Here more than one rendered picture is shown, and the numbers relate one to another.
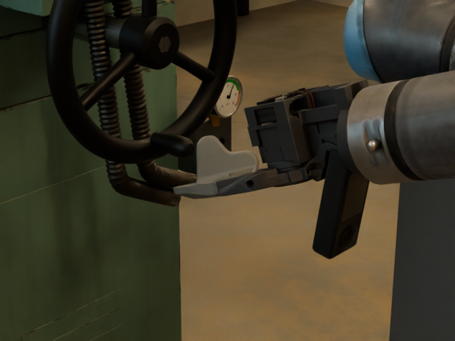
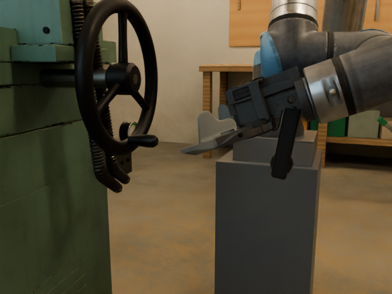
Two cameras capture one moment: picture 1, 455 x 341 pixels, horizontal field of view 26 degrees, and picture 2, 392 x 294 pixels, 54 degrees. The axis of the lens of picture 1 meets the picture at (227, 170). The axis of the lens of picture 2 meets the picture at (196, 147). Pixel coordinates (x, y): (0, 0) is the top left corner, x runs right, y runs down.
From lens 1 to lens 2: 53 cm
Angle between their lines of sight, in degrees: 26
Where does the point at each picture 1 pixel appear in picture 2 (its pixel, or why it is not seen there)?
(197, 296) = not seen: hidden behind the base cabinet
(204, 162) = (204, 128)
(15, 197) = (27, 194)
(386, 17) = (289, 39)
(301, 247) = (126, 231)
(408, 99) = (351, 60)
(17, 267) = (30, 242)
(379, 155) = (334, 98)
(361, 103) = (314, 72)
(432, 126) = (375, 70)
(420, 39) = (313, 47)
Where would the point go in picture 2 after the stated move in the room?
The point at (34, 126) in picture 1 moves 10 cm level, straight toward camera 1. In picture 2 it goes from (37, 146) to (52, 156)
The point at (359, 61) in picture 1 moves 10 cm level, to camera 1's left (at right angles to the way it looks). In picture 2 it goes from (272, 67) to (221, 67)
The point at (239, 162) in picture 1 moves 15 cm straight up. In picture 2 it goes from (226, 126) to (227, 23)
